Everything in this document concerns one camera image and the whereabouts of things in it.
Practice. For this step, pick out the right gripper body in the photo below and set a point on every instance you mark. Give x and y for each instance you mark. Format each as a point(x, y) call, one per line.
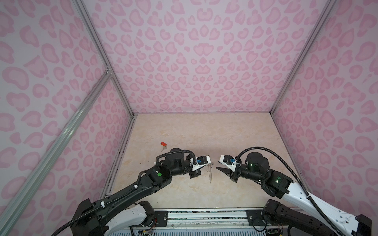
point(235, 177)

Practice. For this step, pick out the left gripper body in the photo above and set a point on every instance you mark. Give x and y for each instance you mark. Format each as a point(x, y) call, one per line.
point(194, 174)

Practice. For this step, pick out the metal perforated ring disc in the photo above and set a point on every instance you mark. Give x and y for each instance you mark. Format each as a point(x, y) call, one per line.
point(209, 170)

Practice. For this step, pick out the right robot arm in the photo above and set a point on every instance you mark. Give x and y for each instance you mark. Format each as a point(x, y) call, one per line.
point(276, 184)

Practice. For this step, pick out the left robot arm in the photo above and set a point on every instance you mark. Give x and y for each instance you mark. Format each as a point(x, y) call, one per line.
point(93, 218)

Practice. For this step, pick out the key with red tag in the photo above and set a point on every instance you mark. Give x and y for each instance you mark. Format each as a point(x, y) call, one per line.
point(164, 146)

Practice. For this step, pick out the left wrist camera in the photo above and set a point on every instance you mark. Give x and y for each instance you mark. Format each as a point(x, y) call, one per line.
point(200, 162)

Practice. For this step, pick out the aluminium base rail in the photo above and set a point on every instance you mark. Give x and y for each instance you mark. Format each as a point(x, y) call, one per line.
point(142, 220)

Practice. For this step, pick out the diagonal aluminium frame bar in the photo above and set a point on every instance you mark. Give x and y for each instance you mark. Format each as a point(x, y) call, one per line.
point(21, 200)

